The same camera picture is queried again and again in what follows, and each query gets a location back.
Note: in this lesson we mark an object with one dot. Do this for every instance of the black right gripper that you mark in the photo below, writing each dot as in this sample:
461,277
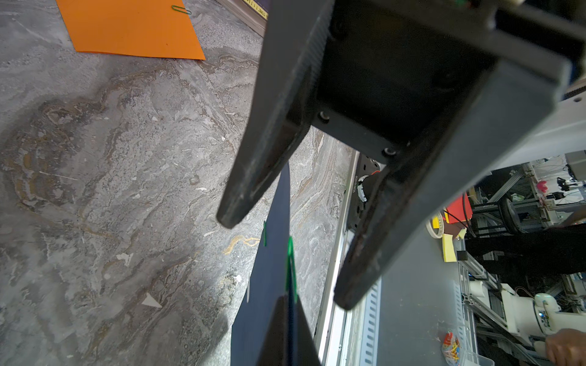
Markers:
483,74

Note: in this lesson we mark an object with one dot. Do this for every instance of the masking tape roll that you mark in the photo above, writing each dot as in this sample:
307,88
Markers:
436,226

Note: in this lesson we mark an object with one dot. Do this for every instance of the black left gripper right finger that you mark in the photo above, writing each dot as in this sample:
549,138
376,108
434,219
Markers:
303,350

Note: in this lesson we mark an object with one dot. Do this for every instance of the orange paper document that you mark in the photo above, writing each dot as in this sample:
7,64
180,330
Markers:
131,28

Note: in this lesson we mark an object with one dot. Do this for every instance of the aluminium front rail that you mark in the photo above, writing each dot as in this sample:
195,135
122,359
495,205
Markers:
348,323

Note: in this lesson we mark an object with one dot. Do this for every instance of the dark purple book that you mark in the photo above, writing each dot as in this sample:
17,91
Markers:
250,13

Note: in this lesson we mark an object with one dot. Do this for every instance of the green paperclip on orange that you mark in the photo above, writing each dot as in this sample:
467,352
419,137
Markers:
181,9

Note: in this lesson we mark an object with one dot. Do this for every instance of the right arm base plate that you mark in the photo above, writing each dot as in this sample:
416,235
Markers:
364,180

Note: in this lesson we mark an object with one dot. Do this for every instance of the green paperclip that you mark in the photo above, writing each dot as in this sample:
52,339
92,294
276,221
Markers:
181,9
264,233
291,279

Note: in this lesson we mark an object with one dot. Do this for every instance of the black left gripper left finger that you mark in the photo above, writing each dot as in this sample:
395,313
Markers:
275,346

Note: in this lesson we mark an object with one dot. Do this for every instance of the blue paper document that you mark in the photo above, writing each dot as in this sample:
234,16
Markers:
266,283

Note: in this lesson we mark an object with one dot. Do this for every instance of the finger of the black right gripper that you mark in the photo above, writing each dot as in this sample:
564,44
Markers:
284,102

